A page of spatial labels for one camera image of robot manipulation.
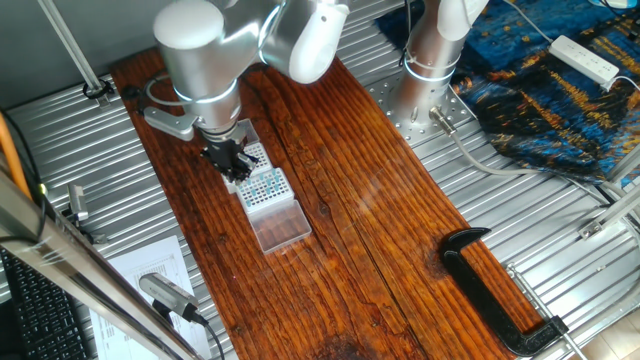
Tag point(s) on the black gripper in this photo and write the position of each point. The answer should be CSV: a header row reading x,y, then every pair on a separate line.
x,y
224,152

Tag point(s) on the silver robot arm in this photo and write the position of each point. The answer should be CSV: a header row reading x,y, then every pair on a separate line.
x,y
205,65

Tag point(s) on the white pipette tip box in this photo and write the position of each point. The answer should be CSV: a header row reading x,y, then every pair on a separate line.
x,y
262,160
273,200

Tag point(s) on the brown wooden board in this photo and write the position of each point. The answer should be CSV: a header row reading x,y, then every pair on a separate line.
x,y
350,225

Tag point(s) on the printed paper sheet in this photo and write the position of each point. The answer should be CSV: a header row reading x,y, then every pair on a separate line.
x,y
145,260

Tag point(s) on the orange tube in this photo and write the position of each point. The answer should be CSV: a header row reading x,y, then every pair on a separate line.
x,y
12,155

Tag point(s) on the black keyboard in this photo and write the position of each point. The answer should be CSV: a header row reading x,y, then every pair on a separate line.
x,y
40,320

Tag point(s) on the black C-clamp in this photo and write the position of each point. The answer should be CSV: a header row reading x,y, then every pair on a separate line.
x,y
480,295

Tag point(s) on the blue patterned cloth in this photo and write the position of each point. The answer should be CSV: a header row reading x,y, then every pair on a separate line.
x,y
550,110

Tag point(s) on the white power strip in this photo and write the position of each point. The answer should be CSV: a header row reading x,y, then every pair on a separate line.
x,y
582,59

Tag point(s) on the aluminium profile bar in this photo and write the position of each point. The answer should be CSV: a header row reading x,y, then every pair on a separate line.
x,y
610,212

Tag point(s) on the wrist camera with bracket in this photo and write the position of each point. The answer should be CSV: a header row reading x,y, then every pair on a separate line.
x,y
167,122

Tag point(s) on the silver depth camera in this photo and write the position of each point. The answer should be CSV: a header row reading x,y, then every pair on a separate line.
x,y
167,295

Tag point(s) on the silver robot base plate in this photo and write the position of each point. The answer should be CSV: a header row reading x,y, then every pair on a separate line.
x,y
387,107

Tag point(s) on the small silver camera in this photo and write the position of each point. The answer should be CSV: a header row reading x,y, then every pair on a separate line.
x,y
77,202

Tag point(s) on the steel frame bar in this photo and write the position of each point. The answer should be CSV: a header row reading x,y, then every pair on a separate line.
x,y
75,265

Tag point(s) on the thin aluminium rail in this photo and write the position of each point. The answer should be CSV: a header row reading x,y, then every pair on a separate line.
x,y
71,45

